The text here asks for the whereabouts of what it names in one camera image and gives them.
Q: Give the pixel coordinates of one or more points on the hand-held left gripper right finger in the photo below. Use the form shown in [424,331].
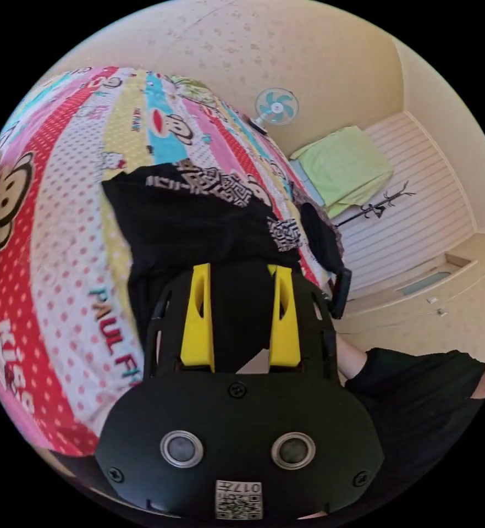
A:
[285,338]

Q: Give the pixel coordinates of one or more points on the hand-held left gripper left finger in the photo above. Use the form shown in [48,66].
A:
[197,330]

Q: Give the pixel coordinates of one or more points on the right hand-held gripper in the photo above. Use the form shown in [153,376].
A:
[318,235]

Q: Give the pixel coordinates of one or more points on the black long sleeve patterned trim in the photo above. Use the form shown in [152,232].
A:
[184,231]

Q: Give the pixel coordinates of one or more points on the person's right forearm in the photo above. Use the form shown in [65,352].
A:
[349,357]

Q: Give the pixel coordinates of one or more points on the person's left hand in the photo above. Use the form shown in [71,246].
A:
[316,515]

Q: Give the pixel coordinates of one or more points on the black coat rack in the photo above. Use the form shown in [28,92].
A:
[374,208]

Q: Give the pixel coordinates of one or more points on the green curtain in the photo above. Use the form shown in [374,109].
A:
[345,169]

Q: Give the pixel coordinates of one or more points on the fan with teal blades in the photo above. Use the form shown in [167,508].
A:
[276,107]

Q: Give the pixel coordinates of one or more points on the person's body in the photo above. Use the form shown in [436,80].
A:
[411,396]

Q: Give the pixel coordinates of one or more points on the bed with cartoon printed sheet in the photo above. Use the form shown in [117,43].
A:
[61,206]

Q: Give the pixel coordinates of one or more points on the green patterned pillow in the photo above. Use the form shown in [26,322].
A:
[193,86]

